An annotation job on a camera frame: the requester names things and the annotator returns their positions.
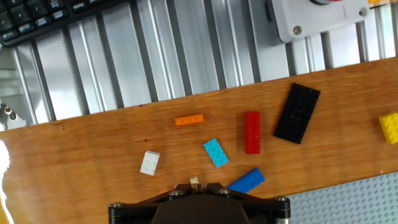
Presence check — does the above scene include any white box red button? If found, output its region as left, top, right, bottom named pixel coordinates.
left=269, top=0, right=371, bottom=44

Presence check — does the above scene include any wood pattern table mat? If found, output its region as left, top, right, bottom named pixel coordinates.
left=0, top=57, right=398, bottom=224

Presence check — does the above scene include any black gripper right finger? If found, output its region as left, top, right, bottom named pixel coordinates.
left=200, top=182, right=292, bottom=224

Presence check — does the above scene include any grey Lego baseplate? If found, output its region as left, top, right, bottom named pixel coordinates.
left=285, top=171, right=398, bottom=224

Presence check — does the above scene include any yellow Lego brick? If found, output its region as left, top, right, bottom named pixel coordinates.
left=378, top=112, right=398, bottom=145

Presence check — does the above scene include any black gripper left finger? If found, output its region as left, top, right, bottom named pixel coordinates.
left=108, top=182, right=195, bottom=224

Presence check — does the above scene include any blue Lego brick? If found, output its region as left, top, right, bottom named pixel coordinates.
left=226, top=167, right=266, bottom=194

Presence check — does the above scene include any black Lego plate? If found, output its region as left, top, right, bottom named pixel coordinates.
left=273, top=82, right=322, bottom=145

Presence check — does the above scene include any black keyboard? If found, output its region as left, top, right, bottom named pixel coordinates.
left=0, top=0, right=127, bottom=48

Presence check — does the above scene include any white Lego brick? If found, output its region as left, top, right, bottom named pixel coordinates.
left=139, top=150, right=161, bottom=177

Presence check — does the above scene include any red Lego brick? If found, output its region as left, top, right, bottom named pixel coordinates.
left=244, top=111, right=261, bottom=155

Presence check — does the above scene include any orange Lego plate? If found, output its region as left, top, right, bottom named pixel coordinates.
left=174, top=113, right=205, bottom=127

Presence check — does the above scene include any cyan Lego plate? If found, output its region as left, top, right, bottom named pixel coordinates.
left=203, top=138, right=230, bottom=169

